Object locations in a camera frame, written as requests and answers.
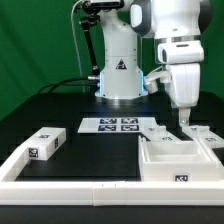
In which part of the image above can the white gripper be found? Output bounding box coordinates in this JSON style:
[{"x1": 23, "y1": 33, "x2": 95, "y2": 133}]
[{"x1": 166, "y1": 63, "x2": 200, "y2": 127}]

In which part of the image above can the white door panel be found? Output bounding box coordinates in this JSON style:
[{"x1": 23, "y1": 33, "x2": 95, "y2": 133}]
[
  {"x1": 141, "y1": 126, "x2": 179, "y2": 142},
  {"x1": 182, "y1": 125, "x2": 224, "y2": 148}
]

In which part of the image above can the white cabinet body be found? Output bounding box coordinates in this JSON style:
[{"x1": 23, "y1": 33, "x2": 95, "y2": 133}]
[{"x1": 138, "y1": 137, "x2": 223, "y2": 182}]

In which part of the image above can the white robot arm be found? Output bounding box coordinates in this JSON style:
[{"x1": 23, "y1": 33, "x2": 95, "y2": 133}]
[{"x1": 82, "y1": 0, "x2": 213, "y2": 126}]

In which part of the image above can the white block with markers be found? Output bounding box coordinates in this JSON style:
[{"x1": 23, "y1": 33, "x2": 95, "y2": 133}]
[{"x1": 22, "y1": 127, "x2": 66, "y2": 161}]

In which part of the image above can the white U-shaped fence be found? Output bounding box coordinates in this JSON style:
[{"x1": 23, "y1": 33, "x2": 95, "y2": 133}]
[{"x1": 0, "y1": 147, "x2": 224, "y2": 206}]

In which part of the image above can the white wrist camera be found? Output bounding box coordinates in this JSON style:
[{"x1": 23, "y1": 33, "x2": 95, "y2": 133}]
[{"x1": 144, "y1": 67, "x2": 170, "y2": 94}]

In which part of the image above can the white marker base plate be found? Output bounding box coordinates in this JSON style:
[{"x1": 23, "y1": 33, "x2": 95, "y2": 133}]
[{"x1": 78, "y1": 117, "x2": 157, "y2": 133}]

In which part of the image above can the black cable bundle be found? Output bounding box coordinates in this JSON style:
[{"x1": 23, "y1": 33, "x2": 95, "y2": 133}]
[{"x1": 37, "y1": 77, "x2": 101, "y2": 95}]

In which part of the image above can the grey cable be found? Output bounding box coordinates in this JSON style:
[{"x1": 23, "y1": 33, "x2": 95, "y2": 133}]
[{"x1": 70, "y1": 0, "x2": 86, "y2": 94}]

